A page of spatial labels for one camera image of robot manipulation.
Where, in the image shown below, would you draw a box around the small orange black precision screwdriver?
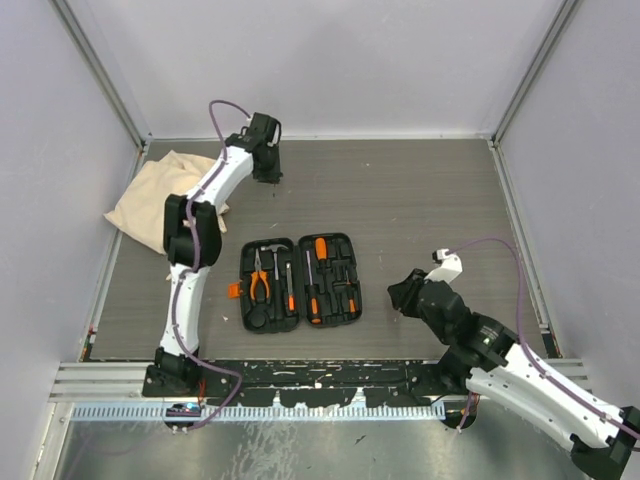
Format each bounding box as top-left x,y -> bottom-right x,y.
345,268 -> 356,314

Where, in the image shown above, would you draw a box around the black plastic tool case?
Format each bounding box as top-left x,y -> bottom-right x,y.
228,232 -> 363,334

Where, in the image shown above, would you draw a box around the black orange grip screwdriver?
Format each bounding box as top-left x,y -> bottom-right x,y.
305,250 -> 322,325

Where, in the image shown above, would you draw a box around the orange handle black shaft screwdriver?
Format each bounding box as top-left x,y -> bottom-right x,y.
314,237 -> 328,274

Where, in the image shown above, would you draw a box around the orange black needle nose pliers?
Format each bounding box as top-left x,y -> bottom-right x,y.
249,249 -> 271,304

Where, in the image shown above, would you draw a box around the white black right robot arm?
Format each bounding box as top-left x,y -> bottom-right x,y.
388,269 -> 639,479

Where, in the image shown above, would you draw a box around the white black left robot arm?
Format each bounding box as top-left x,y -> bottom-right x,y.
148,113 -> 282,396

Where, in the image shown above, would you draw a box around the beige cloth drawstring bag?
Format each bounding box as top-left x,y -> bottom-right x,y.
104,150 -> 216,255

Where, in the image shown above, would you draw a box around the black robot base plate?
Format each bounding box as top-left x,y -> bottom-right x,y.
142,360 -> 467,408

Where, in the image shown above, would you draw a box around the white slotted cable duct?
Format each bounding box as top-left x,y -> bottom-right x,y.
70,398 -> 445,422

